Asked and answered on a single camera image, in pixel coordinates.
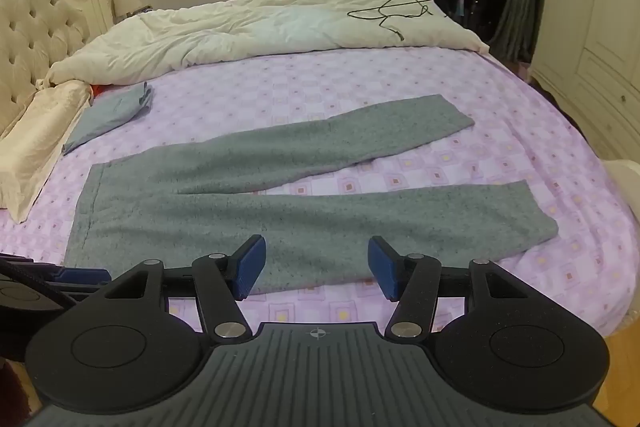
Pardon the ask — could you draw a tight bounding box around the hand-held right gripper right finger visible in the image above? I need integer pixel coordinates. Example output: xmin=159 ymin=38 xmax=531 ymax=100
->
xmin=367 ymin=236 xmax=532 ymax=342

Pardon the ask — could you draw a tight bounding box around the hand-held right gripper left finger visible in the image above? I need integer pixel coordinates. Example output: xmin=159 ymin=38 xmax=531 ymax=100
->
xmin=102 ymin=234 xmax=267 ymax=342

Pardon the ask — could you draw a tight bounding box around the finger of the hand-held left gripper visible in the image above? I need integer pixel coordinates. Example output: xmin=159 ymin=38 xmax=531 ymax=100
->
xmin=49 ymin=267 xmax=113 ymax=303

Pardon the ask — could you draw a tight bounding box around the grey towel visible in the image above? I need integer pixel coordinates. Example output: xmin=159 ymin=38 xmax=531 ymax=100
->
xmin=64 ymin=94 xmax=559 ymax=297

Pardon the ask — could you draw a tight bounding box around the cream satin pillow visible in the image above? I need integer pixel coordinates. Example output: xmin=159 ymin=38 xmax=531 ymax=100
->
xmin=0 ymin=79 xmax=95 ymax=224

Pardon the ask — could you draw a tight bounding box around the blue-grey folded cloth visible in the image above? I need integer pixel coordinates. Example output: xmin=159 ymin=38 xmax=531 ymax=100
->
xmin=61 ymin=82 xmax=155 ymax=156

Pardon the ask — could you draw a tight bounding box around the purple patterned bed sheet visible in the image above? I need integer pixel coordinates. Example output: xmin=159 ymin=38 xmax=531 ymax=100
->
xmin=0 ymin=42 xmax=640 ymax=343

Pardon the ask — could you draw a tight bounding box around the white duvet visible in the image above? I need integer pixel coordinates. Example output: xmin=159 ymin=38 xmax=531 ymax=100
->
xmin=36 ymin=0 xmax=491 ymax=90

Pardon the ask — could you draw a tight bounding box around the cream tufted headboard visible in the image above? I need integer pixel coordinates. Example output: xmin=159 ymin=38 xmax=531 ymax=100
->
xmin=0 ymin=0 xmax=115 ymax=138

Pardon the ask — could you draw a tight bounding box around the cream wardrobe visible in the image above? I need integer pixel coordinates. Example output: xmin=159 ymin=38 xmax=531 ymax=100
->
xmin=530 ymin=0 xmax=640 ymax=162

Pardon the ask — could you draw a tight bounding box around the black cable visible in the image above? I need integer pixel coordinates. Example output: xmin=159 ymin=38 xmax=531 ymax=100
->
xmin=347 ymin=0 xmax=448 ymax=42

